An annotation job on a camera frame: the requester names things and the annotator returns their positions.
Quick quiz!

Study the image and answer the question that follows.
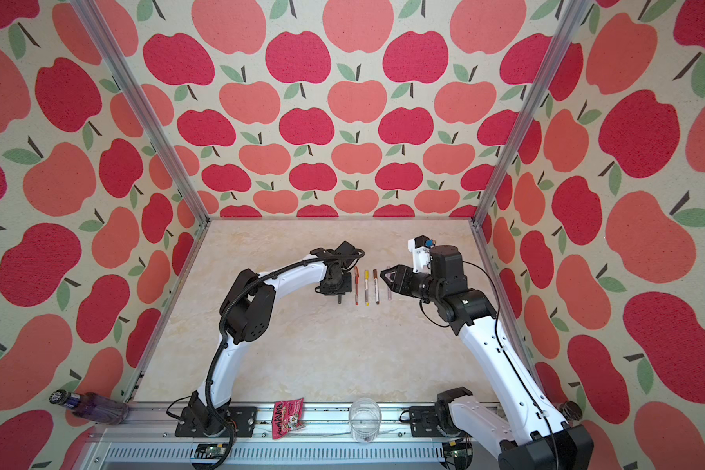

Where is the pink snack packet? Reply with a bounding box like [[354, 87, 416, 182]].
[[271, 399, 305, 440]]

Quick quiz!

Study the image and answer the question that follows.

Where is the purple bottle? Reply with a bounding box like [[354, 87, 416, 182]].
[[49, 389, 129, 425]]

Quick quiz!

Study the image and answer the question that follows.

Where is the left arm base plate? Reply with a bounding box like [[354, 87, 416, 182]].
[[174, 407, 258, 439]]

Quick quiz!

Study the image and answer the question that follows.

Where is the aluminium front rail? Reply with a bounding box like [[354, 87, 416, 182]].
[[75, 403, 499, 469]]

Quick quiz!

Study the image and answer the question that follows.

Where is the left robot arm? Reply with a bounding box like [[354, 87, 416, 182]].
[[181, 241, 365, 437]]

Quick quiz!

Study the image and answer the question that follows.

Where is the aluminium corner post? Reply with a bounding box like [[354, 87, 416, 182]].
[[70, 1, 211, 227], [470, 1, 593, 229]]

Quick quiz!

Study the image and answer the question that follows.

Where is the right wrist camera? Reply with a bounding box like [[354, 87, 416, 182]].
[[407, 235, 436, 273]]

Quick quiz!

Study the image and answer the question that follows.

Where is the red gel pen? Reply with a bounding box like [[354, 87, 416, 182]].
[[354, 275, 360, 306]]

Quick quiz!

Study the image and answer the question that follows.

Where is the clear plastic cup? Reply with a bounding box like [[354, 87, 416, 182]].
[[349, 398, 382, 444]]

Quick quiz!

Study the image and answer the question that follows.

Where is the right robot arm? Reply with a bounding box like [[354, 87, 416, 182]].
[[381, 236, 595, 469]]

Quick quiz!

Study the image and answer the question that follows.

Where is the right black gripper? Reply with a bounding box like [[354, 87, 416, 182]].
[[381, 262, 444, 307]]

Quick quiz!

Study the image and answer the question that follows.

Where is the left aluminium corner post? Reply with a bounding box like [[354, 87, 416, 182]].
[[70, 1, 211, 227]]

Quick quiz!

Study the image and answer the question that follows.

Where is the right thin black cable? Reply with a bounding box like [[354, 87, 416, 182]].
[[419, 260, 562, 470]]

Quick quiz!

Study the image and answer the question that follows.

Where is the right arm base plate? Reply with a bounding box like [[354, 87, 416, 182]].
[[407, 387, 490, 440]]

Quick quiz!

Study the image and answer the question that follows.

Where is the right aluminium corner post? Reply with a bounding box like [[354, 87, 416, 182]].
[[470, 1, 593, 229]]

